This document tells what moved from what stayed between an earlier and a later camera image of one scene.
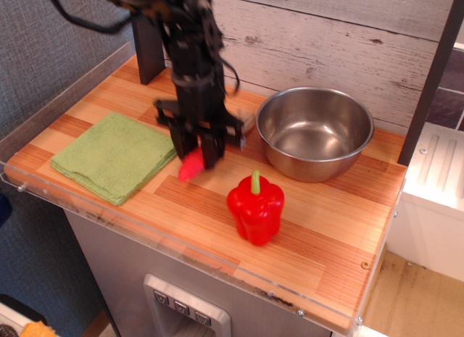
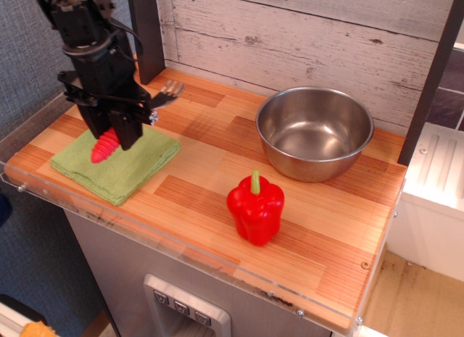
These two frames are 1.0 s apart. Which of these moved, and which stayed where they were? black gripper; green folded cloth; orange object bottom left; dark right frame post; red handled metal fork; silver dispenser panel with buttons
Moved: red handled metal fork; black gripper
Stayed: green folded cloth; orange object bottom left; dark right frame post; silver dispenser panel with buttons
